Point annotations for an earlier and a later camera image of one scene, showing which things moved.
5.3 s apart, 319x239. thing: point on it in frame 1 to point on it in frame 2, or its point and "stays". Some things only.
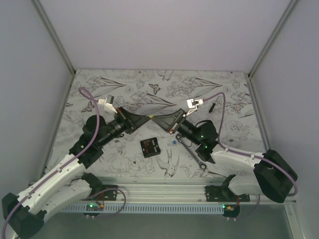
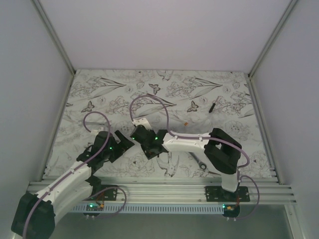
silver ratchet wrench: [202, 166] stays
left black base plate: [108, 192] stays
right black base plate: [214, 193] stays
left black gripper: [131, 122] to [123, 145]
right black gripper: [171, 122] to [151, 130]
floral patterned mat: [227, 99] stays
